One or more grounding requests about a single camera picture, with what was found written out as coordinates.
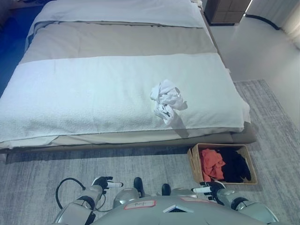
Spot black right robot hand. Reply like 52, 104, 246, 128
190, 180, 227, 206

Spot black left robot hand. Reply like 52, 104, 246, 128
90, 176, 124, 191

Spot woven wicker laundry basket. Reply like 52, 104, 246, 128
187, 143, 258, 186

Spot bed with white blanket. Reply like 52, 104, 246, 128
0, 9, 257, 163

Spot crumpled white clothes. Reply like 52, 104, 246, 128
150, 79, 188, 126

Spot white folded bed cover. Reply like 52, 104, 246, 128
30, 0, 207, 29

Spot orange garment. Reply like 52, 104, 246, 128
199, 148, 226, 182

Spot narrow white red-edged sticker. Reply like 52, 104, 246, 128
180, 196, 212, 203

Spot silver left robot leg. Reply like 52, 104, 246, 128
112, 187, 141, 209

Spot silver robot leg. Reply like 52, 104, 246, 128
112, 187, 141, 209
169, 187, 200, 198

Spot black garment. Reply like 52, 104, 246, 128
215, 149, 252, 184

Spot silver right robot leg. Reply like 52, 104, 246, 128
169, 187, 200, 198

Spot black left robot foot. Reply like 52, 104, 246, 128
133, 177, 144, 197

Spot wide white red-edged sticker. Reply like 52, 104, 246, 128
124, 199, 157, 210

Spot grey woven rug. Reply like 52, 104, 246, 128
0, 79, 300, 225

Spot grey robot torso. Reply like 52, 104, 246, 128
93, 195, 270, 225

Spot white terry blanket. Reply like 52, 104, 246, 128
0, 53, 251, 150

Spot beige duvet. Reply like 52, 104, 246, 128
17, 21, 222, 66

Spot brown wooden nightstand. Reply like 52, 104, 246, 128
203, 0, 252, 26

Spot beige curtain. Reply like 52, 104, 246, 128
280, 0, 300, 50

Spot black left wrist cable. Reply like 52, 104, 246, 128
55, 177, 88, 210

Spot black floor cable cover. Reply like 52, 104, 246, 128
244, 14, 282, 31

